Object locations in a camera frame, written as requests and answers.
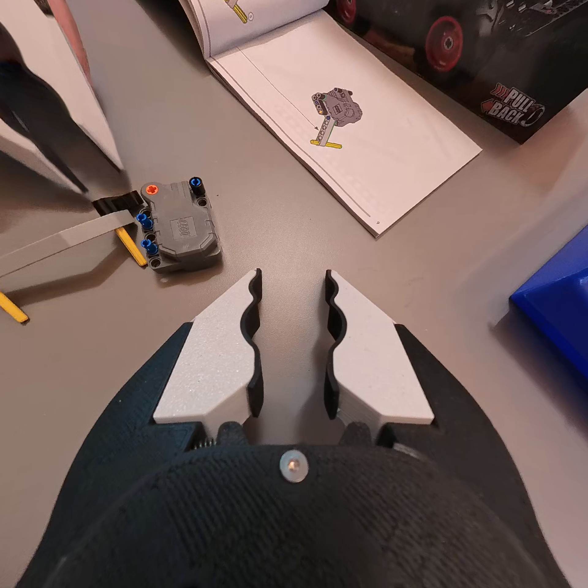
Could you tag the blue plastic bin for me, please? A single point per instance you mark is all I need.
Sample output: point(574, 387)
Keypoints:
point(560, 307)

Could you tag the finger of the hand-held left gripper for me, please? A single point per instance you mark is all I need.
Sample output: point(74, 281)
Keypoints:
point(23, 156)
point(59, 92)

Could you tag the grey toy motor block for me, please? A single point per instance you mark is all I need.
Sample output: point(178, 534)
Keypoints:
point(183, 227)

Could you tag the black toy set box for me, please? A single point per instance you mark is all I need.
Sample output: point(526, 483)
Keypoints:
point(505, 55)

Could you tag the grey toy brick beam assembly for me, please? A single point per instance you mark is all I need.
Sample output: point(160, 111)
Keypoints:
point(69, 236)

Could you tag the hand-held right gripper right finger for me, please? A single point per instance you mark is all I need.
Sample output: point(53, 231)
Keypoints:
point(381, 367)

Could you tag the grey desk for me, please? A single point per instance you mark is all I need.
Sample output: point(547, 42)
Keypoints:
point(285, 206)

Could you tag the open instruction booklet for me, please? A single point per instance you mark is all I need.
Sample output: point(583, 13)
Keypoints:
point(390, 174)

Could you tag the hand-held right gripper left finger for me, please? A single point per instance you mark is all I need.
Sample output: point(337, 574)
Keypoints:
point(206, 367)

